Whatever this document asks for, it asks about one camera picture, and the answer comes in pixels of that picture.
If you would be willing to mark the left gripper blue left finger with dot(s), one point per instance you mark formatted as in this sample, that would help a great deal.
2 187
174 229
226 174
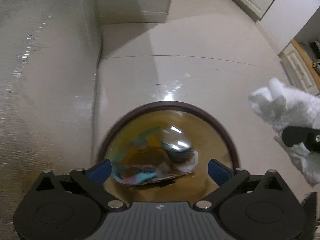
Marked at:
100 172

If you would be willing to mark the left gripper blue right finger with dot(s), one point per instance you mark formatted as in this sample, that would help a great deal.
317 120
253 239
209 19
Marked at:
219 173

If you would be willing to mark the white fluffy towel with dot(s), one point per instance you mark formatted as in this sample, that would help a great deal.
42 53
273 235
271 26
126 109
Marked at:
281 107

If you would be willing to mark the light blue snack bag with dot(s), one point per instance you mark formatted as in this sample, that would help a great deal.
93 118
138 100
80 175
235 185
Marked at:
150 137

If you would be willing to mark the crushed blue soda can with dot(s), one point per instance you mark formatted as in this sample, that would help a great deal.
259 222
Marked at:
176 144

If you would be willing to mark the brown cardboard box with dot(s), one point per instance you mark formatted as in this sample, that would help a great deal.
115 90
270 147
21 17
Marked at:
148 166

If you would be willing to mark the white red plastic bag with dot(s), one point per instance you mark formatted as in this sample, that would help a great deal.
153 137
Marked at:
189 166

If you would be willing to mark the yellow trash bin dark rim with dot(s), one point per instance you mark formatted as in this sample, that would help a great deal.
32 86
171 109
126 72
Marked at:
207 136

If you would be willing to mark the white drawer cabinet wooden top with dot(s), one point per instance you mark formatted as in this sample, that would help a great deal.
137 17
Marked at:
299 69

